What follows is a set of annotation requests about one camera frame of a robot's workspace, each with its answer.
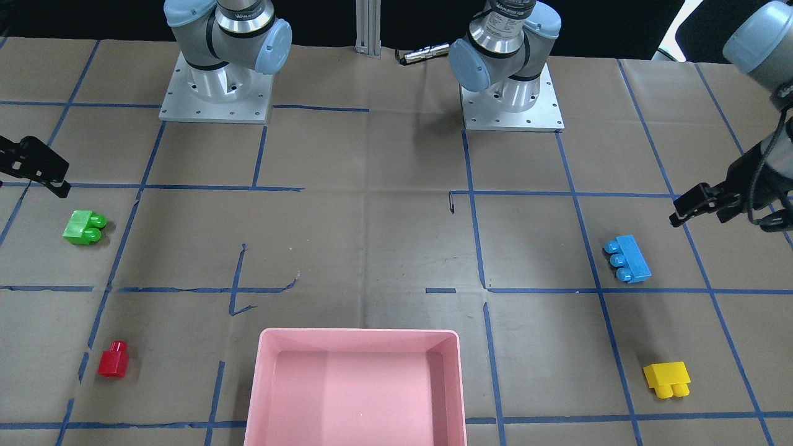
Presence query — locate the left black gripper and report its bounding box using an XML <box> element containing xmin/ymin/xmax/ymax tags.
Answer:
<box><xmin>668</xmin><ymin>144</ymin><xmax>791</xmax><ymax>232</ymax></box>

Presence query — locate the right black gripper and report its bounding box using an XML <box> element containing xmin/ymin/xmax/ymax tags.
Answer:
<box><xmin>1</xmin><ymin>136</ymin><xmax>72</xmax><ymax>199</ymax></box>

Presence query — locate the green toy block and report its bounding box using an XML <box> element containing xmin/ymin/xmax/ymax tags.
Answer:
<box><xmin>62</xmin><ymin>209</ymin><xmax>108</xmax><ymax>245</ymax></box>

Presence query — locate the blue toy block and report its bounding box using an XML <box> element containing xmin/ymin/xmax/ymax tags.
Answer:
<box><xmin>603</xmin><ymin>235</ymin><xmax>652</xmax><ymax>283</ymax></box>

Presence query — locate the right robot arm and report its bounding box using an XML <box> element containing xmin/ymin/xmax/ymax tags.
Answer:
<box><xmin>160</xmin><ymin>1</ymin><xmax>292</xmax><ymax>123</ymax></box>

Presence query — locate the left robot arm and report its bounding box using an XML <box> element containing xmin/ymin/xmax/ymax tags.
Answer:
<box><xmin>448</xmin><ymin>1</ymin><xmax>791</xmax><ymax>232</ymax></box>

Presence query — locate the pink plastic box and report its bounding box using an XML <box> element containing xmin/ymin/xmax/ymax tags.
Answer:
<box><xmin>243</xmin><ymin>328</ymin><xmax>467</xmax><ymax>445</ymax></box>

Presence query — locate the red toy block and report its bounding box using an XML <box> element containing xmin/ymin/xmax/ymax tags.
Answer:
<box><xmin>97</xmin><ymin>341</ymin><xmax>129</xmax><ymax>378</ymax></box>

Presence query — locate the yellow toy block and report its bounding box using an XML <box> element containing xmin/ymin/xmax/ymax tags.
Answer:
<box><xmin>642</xmin><ymin>361</ymin><xmax>691</xmax><ymax>399</ymax></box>

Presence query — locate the metal cylindrical tool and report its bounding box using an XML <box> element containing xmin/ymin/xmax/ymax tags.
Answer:
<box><xmin>394</xmin><ymin>43</ymin><xmax>450</xmax><ymax>67</ymax></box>

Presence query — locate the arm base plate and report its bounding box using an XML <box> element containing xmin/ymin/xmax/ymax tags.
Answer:
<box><xmin>158</xmin><ymin>53</ymin><xmax>274</xmax><ymax>125</ymax></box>
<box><xmin>459</xmin><ymin>64</ymin><xmax>566</xmax><ymax>133</ymax></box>

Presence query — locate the aluminium frame post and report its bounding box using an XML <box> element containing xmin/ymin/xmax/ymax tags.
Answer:
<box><xmin>354</xmin><ymin>0</ymin><xmax>382</xmax><ymax>59</ymax></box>

